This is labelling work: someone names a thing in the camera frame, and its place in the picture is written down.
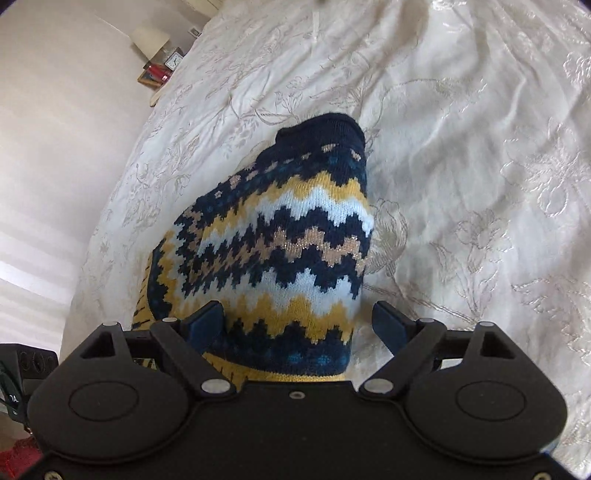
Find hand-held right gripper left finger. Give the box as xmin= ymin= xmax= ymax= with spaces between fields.
xmin=78 ymin=300 xmax=237 ymax=400

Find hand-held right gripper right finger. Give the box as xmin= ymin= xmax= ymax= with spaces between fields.
xmin=359 ymin=300 xmax=519 ymax=400

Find navy yellow zigzag knit sweater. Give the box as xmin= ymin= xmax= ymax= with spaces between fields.
xmin=130 ymin=112 xmax=376 ymax=384

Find red cloth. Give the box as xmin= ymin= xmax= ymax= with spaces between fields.
xmin=0 ymin=438 xmax=43 ymax=480

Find white embroidered bedspread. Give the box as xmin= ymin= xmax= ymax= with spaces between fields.
xmin=60 ymin=0 xmax=591 ymax=467

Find wooden nightstand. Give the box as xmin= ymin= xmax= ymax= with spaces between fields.
xmin=137 ymin=59 xmax=175 ymax=89

